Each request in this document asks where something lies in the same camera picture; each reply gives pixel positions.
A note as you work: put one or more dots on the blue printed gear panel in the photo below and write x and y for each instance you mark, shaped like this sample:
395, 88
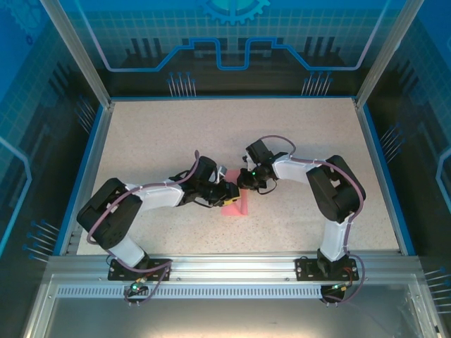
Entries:
225, 21

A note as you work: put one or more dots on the small connector board with LED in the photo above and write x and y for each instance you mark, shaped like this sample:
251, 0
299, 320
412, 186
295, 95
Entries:
135, 288
340, 288

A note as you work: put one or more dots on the aluminium side rail blue trim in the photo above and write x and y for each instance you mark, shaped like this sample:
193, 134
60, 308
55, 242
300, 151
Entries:
370, 141
99, 141

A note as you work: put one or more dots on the grey metal tray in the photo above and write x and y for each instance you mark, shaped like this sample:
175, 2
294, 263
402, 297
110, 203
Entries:
229, 320

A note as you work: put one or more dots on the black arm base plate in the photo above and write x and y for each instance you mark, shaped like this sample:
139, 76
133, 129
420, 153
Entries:
303, 271
116, 273

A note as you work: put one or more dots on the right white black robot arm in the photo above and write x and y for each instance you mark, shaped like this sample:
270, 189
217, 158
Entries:
292, 170

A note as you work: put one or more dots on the blue printed side panel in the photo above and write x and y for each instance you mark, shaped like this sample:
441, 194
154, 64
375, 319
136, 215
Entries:
21, 105
430, 105

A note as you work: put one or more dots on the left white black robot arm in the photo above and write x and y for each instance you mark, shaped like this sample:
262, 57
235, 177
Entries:
158, 197

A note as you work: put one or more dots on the aluminium frame post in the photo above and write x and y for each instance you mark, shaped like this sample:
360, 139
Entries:
75, 53
387, 53

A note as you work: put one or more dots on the wide aluminium frame rail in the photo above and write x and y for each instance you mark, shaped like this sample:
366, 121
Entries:
229, 264

